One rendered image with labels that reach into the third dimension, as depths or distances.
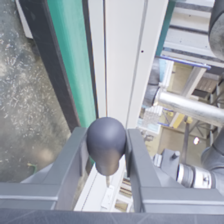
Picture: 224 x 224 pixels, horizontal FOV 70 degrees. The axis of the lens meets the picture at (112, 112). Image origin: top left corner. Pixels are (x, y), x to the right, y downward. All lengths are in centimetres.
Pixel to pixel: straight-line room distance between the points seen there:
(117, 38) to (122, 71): 5
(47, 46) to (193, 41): 115
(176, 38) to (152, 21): 107
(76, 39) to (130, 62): 8
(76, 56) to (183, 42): 113
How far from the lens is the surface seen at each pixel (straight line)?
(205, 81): 474
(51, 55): 18
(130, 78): 24
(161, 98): 114
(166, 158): 55
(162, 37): 117
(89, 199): 42
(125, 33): 21
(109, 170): 18
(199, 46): 128
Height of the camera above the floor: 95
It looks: 11 degrees down
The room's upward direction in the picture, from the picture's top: 107 degrees clockwise
